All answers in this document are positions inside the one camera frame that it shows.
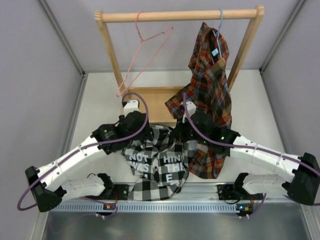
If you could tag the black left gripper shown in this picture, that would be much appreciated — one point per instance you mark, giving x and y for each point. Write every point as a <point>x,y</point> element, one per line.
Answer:
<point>144,134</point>

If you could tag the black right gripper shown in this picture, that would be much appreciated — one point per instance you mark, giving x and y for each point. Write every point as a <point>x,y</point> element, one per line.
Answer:
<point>178,132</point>

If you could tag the black white checkered shirt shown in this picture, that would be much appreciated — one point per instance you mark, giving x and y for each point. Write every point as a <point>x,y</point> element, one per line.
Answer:
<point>162,164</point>

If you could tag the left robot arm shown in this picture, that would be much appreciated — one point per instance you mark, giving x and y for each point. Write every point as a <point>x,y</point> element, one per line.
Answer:
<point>52,184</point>

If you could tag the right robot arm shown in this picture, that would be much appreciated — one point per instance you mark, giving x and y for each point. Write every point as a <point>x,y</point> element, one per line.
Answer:
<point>296,177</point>

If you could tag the red brown plaid shirt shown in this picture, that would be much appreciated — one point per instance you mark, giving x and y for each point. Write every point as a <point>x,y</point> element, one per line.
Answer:
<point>209,91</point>

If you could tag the wooden clothes rack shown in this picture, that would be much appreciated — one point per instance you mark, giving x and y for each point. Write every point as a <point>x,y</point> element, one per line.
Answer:
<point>158,86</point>

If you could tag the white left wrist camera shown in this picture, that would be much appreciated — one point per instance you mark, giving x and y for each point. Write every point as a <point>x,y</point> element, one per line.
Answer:
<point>130,106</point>

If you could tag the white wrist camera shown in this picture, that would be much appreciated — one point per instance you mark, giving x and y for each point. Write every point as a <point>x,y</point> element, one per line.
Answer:
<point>130,106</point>
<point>190,109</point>

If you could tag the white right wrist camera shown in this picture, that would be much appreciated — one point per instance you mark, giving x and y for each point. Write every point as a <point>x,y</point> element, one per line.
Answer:
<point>190,109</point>

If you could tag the aluminium mounting rail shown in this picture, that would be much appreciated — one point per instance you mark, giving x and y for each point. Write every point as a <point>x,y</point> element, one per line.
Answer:
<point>220,198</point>

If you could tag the blue wire hanger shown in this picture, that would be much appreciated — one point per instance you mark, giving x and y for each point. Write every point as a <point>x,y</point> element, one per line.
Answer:
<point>217,51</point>

